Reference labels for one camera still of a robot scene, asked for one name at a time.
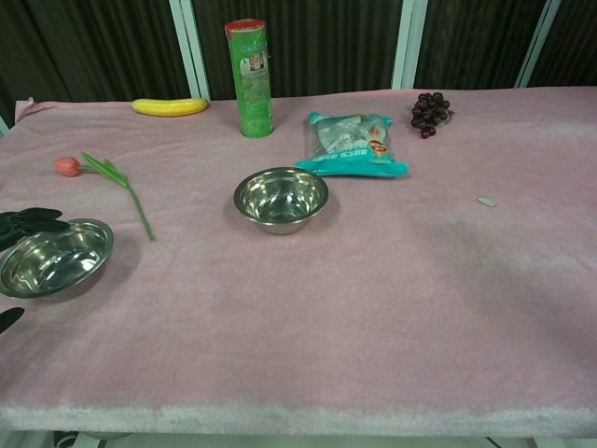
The yellow banana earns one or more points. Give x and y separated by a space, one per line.
168 107

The metal bowl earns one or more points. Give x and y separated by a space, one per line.
280 203
56 263

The pink tulip green stem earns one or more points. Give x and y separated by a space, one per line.
67 166

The small grey flat piece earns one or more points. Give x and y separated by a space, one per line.
487 201

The white frame post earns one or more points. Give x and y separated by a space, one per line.
2 127
536 42
408 42
189 46

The green chips can red lid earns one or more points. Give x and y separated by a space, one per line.
254 88

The teal snack bag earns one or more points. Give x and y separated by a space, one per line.
350 149

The pink tablecloth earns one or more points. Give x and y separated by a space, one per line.
326 289

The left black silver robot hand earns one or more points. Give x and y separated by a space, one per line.
32 225

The dark red grape bunch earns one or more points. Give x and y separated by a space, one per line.
429 114

